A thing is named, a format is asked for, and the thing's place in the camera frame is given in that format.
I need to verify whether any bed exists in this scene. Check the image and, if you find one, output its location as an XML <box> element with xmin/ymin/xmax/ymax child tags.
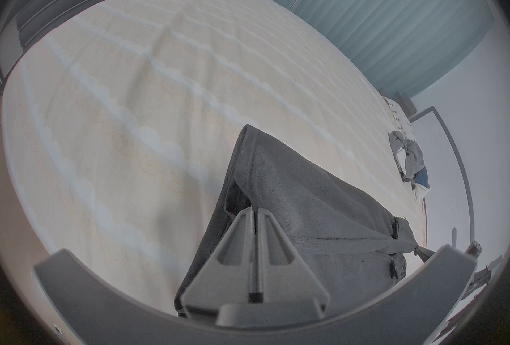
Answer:
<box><xmin>0</xmin><ymin>0</ymin><xmax>475</xmax><ymax>310</ymax></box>

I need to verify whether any black garment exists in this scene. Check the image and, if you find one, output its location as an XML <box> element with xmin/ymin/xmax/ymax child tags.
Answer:
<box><xmin>174</xmin><ymin>124</ymin><xmax>437</xmax><ymax>318</ymax></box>

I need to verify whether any pile of clothes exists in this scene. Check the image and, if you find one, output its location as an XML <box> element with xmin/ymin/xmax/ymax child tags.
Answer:
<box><xmin>388</xmin><ymin>129</ymin><xmax>431</xmax><ymax>202</ymax></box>

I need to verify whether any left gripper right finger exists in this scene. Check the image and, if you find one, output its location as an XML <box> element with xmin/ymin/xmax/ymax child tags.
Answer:
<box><xmin>255</xmin><ymin>208</ymin><xmax>330</xmax><ymax>316</ymax></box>

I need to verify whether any white printed pillow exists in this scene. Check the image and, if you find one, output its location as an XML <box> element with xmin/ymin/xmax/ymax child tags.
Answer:
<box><xmin>382</xmin><ymin>96</ymin><xmax>415</xmax><ymax>137</ymax></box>

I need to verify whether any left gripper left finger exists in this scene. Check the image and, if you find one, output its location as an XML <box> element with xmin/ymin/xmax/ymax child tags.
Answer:
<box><xmin>175</xmin><ymin>207</ymin><xmax>255</xmax><ymax>316</ymax></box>

